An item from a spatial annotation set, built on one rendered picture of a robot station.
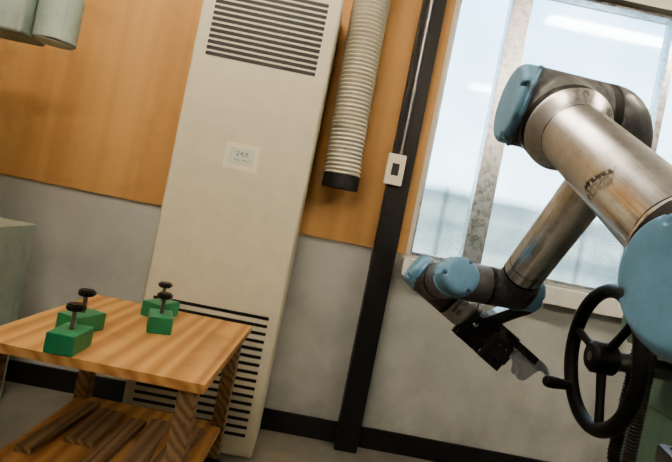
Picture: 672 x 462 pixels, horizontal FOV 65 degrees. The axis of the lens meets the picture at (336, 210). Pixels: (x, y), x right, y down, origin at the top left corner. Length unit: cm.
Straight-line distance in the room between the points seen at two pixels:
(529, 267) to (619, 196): 47
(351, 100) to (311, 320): 95
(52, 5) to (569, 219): 176
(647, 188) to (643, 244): 9
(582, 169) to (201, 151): 163
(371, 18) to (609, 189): 177
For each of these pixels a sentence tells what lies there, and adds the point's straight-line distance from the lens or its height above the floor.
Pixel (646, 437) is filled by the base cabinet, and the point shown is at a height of 65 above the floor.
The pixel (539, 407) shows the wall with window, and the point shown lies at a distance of 266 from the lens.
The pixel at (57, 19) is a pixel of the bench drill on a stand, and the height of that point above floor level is 143.
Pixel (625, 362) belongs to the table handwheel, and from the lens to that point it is 118.
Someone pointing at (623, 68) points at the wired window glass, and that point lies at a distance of 283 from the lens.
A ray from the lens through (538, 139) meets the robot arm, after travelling 75.
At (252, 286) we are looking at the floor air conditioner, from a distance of 205.
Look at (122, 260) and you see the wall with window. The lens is 248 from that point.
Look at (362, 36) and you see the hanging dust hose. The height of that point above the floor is 169.
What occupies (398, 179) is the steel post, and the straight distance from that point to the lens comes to 223.
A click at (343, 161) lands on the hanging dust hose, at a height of 119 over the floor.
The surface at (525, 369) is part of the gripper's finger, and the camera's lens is 122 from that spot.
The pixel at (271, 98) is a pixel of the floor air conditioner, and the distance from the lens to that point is 207.
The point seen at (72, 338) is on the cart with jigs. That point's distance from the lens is 142.
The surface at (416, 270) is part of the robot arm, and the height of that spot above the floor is 90.
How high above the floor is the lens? 99
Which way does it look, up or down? level
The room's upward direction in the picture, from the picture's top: 11 degrees clockwise
